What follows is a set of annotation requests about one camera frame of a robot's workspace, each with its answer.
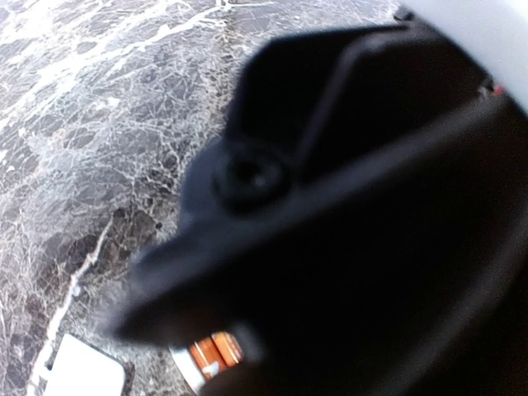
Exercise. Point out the white battery cover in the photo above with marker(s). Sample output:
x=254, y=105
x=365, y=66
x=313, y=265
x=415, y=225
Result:
x=80, y=369

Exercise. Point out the white remote control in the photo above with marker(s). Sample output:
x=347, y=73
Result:
x=242, y=379

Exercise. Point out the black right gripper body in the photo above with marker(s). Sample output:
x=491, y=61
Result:
x=360, y=226

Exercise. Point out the orange AA battery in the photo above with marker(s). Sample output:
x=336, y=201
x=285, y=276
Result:
x=228, y=348
x=207, y=358

